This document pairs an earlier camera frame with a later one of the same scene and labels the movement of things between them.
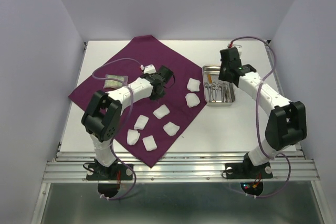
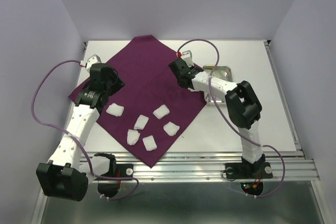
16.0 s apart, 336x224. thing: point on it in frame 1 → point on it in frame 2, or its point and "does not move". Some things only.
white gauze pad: [141, 122] does not move
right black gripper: [221, 75] → [191, 67]
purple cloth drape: [148, 127] does not move
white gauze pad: [171, 128] does not move
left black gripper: [154, 97] → [118, 84]
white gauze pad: [161, 112] does not move
